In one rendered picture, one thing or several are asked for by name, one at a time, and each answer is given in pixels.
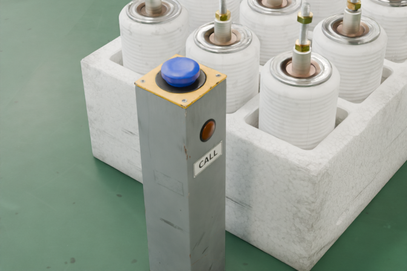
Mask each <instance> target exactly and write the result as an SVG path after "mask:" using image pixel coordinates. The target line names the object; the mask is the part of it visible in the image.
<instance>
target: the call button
mask: <svg viewBox="0 0 407 271"><path fill-rule="evenodd" d="M161 75H162V77H163V78H164V79H165V80H166V81H167V83H168V84H170V85H172V86H174V87H185V86H189V85H191V84H192V83H194V82H195V80H196V79H197V78H198V77H199V75H200V66H199V64H198V63H197V62H196V61H195V60H193V59H190V58H187V57H174V58H172V59H169V60H167V61H165V62H164V63H163V64H162V66H161Z"/></svg>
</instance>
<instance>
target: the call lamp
mask: <svg viewBox="0 0 407 271"><path fill-rule="evenodd" d="M214 129H215V124H214V122H213V121H210V122H208V123H207V124H206V125H205V127H204V129H203V132H202V139H203V140H208V139H209V138H210V137H211V136H212V135H213V132H214Z"/></svg>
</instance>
